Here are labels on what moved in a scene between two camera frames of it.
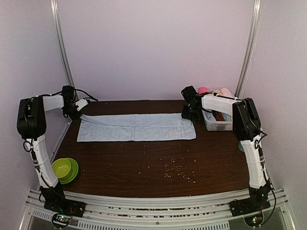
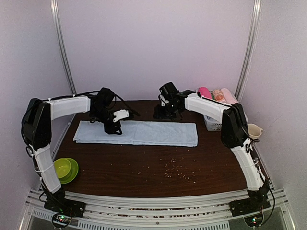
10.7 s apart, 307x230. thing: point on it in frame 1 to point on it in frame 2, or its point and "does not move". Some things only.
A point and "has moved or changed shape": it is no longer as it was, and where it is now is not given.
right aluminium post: (250, 48) does not move
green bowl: (61, 167) does not move
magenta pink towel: (202, 89) does not move
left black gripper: (75, 117) to (110, 129)
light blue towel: (135, 126) has moved or changed shape
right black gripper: (185, 114) to (159, 113)
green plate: (73, 173) does not move
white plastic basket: (212, 126) does not move
